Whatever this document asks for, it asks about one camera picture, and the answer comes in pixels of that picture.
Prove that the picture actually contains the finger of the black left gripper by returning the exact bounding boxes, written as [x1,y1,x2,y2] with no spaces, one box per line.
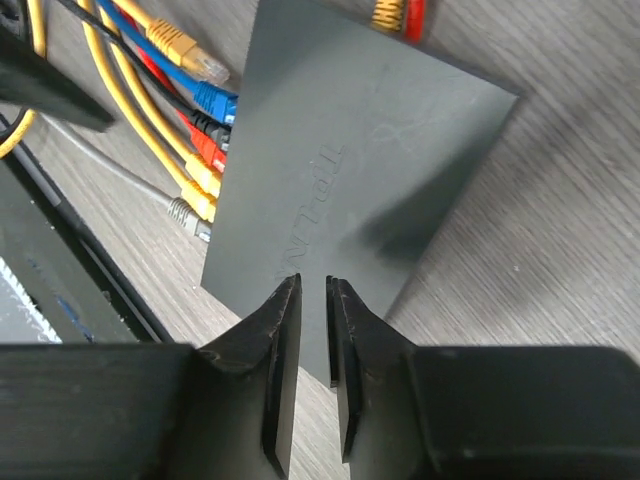
[1,26,115,131]

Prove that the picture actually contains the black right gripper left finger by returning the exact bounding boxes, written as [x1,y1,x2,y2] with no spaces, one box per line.
[1,275,302,479]

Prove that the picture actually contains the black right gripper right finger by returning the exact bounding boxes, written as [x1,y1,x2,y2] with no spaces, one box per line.
[326,277,639,479]

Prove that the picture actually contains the yellow ethernet cable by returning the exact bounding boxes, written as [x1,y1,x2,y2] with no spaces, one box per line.
[97,0,224,199]
[112,0,231,85]
[77,0,219,224]

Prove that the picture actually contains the black power cable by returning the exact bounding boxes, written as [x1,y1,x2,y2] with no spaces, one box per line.
[57,0,231,151]

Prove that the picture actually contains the blue ethernet cable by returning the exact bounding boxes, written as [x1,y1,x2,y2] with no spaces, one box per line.
[94,0,240,125]

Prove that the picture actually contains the black network switch box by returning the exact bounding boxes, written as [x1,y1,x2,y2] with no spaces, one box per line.
[201,1,519,383]

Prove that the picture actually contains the black mounting base plate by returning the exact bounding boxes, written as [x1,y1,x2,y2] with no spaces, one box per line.
[1,144,171,343]

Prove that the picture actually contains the red ethernet cable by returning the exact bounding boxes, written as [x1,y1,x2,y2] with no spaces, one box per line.
[117,4,229,174]

